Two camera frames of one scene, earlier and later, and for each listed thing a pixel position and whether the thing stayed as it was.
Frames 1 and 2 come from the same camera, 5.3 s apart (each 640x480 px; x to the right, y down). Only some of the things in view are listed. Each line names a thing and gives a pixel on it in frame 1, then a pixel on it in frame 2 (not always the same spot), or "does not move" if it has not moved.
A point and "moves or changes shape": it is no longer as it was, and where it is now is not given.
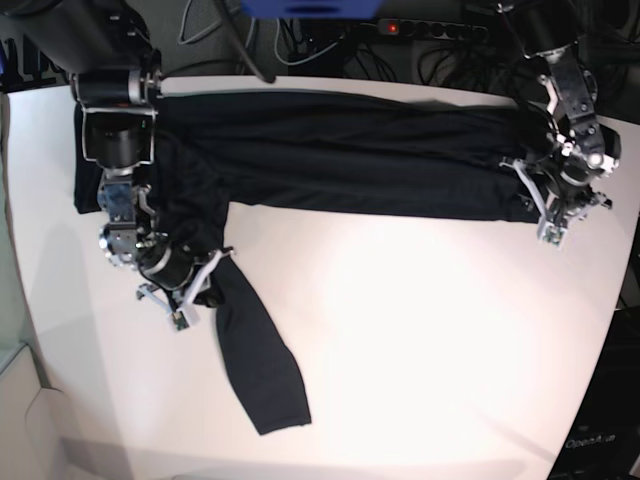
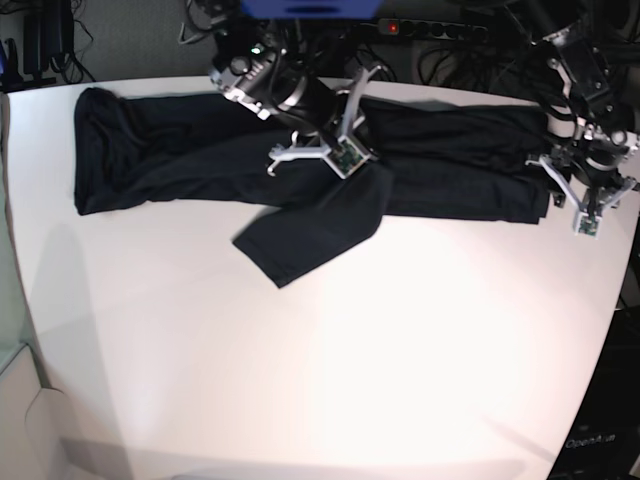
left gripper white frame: x=553 y=227 to x=586 y=221
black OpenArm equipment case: x=605 y=441 does not move
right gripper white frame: x=183 y=315 to x=348 y=153
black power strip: x=401 y=26 does not move
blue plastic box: x=314 y=9 does not move
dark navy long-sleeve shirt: x=328 y=151 moves or changes shape
